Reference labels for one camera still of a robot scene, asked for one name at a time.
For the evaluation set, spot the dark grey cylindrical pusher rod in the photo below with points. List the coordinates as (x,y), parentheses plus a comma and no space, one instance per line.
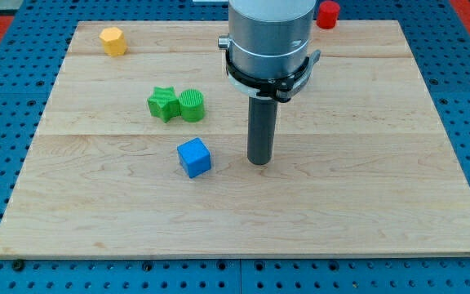
(262,116)

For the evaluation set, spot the black and white clamp ring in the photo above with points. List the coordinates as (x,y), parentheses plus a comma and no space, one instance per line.
(281,90)

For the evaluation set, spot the blue cube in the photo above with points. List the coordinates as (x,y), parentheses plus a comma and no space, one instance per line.
(195,157)

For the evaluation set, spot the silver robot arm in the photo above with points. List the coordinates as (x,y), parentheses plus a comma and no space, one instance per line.
(266,56)

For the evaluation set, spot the green cylinder block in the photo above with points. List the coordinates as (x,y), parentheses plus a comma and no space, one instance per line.
(191,105)

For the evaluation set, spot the red cylinder block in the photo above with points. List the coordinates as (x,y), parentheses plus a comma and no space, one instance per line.
(327,14)

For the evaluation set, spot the green star block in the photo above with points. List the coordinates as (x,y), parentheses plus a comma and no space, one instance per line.
(164,104)

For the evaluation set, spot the yellow hexagon block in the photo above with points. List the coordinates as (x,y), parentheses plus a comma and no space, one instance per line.
(113,41)

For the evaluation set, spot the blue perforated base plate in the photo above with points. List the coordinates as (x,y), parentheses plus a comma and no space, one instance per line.
(31,54)

